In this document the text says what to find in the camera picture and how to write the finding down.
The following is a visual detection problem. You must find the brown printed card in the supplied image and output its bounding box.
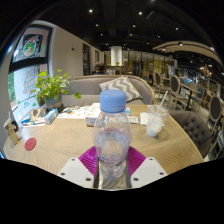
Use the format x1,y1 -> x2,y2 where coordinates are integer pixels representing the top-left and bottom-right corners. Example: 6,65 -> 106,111
29,107 -> 48,123

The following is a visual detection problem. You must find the grey white chevron cushion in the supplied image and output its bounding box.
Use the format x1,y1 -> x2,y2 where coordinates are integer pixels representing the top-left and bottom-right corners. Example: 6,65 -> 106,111
99,75 -> 143,103

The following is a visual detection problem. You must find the printed paper leaflet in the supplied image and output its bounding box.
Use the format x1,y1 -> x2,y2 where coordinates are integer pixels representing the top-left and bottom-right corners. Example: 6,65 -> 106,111
57,105 -> 100,120

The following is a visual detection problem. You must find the white round pillar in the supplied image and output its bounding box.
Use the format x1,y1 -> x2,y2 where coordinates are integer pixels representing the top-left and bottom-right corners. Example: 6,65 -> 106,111
110,45 -> 123,67

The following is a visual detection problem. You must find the green potted plant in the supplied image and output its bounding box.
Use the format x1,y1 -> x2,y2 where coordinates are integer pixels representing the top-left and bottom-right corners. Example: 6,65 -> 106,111
30,68 -> 82,113

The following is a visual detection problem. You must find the group of ceiling lights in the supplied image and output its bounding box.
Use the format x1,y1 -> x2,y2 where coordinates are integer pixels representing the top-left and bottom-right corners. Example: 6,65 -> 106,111
86,8 -> 214,51

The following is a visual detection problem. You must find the grey curved sofa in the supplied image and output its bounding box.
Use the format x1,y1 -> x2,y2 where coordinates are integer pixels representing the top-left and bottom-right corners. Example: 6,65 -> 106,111
59,74 -> 156,108

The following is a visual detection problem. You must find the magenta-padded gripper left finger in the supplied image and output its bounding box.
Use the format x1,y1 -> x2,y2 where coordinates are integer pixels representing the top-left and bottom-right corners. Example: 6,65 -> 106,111
57,145 -> 100,190

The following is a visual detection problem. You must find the window with festive decals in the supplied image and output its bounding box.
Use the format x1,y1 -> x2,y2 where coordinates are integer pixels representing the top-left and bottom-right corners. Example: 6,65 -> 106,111
7,24 -> 54,113

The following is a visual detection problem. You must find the person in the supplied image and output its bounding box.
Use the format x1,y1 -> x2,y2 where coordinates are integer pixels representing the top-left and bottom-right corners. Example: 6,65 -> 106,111
92,61 -> 108,76

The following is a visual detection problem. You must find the flat blue white box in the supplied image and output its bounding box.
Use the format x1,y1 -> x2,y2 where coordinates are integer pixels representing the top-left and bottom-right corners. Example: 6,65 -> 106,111
20,114 -> 34,126

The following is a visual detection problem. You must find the grey tufted armchair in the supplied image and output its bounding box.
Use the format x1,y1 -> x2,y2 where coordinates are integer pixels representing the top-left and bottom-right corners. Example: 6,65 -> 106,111
169,109 -> 213,158

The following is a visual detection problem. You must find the clear plastic cup with straw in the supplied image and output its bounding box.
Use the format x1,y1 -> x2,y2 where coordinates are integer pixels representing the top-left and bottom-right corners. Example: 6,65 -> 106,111
146,90 -> 170,138

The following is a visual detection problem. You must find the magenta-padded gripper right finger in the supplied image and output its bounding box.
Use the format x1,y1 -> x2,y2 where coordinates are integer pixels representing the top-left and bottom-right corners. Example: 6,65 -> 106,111
124,145 -> 169,190

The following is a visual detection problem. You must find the light blue small carton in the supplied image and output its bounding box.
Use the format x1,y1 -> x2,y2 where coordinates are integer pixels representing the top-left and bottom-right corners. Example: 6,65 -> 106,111
44,108 -> 59,125

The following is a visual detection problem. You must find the group of dining chairs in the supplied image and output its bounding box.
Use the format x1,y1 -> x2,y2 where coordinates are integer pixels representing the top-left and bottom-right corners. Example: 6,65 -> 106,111
153,70 -> 224,158

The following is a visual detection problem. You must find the white mug with black handle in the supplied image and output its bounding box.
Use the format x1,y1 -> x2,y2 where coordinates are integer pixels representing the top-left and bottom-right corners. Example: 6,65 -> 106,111
3,117 -> 21,146

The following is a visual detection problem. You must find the flat round red coaster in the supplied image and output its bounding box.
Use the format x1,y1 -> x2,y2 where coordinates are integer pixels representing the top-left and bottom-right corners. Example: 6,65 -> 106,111
24,137 -> 38,152

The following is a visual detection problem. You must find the white cardboard box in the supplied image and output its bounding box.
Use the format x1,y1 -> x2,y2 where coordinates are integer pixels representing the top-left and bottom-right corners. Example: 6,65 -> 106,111
84,103 -> 101,127

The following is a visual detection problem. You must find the clear blue-capped water bottle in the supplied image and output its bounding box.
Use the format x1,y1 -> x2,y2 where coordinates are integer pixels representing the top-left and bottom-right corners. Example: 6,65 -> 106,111
92,89 -> 133,181

